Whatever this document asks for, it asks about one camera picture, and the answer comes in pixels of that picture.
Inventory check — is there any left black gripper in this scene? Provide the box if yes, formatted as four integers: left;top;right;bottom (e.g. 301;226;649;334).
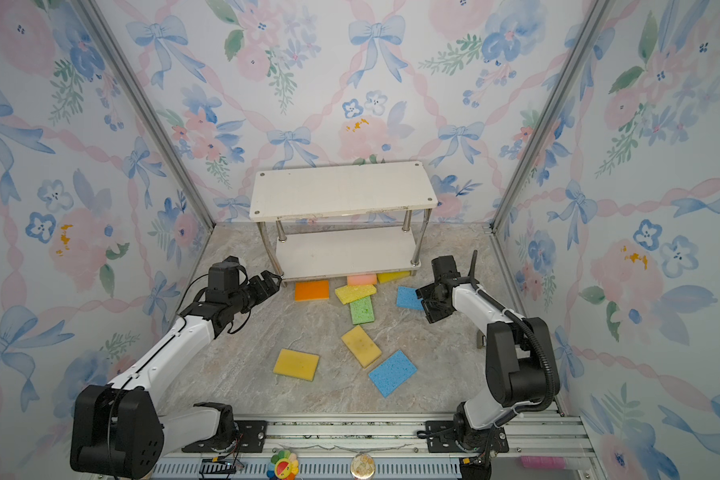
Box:
230;269;281;315

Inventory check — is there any blue sponge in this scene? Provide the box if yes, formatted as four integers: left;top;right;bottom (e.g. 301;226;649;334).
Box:
369;350;417;398
396;286;423;311

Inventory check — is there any blue sponge front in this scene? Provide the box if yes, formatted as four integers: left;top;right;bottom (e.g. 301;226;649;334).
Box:
369;350;417;398

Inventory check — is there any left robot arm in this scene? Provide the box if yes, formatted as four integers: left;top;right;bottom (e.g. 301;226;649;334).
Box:
69;257;282;479

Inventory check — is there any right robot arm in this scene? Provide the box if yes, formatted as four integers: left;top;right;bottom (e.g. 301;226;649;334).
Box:
416;278;561;452

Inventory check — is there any yellow sponge under shelf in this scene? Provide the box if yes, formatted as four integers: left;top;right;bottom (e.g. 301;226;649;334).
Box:
377;271;411;284

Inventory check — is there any white two-tier metal shelf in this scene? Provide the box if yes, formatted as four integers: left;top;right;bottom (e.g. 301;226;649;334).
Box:
250;161;438;282

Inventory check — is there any orange sponge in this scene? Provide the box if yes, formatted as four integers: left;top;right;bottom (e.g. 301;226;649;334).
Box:
294;280;330;302

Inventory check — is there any green sponge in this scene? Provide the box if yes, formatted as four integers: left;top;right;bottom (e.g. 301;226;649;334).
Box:
349;296;375;325

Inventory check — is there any pink sponge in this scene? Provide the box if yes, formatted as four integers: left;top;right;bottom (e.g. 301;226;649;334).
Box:
347;274;377;286

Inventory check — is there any light yellow cellulose sponge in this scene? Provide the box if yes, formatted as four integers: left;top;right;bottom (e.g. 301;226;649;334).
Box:
335;285;377;305

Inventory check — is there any colourful flower toy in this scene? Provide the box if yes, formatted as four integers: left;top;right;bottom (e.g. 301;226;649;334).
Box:
266;450;300;480

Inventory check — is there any round gold badge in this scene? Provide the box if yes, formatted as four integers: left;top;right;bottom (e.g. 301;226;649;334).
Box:
350;453;376;480

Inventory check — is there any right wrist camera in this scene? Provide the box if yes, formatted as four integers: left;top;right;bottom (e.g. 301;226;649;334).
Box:
431;255;461;283

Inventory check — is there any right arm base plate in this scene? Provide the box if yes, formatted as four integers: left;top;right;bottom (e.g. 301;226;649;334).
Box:
416;420;509;455

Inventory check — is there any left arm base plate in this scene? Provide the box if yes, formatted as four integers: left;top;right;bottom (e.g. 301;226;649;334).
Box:
181;420;268;454

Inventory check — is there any aluminium front rail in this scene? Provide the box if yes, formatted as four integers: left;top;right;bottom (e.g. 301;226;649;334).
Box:
141;412;605;479

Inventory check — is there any left aluminium frame post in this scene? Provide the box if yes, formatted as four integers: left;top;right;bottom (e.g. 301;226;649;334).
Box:
71;0;215;230

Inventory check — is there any aluminium frame post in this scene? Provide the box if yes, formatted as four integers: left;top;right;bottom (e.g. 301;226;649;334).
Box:
71;0;215;230
491;0;612;236

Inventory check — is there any right aluminium frame post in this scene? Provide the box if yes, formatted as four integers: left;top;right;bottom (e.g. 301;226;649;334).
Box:
491;0;612;236

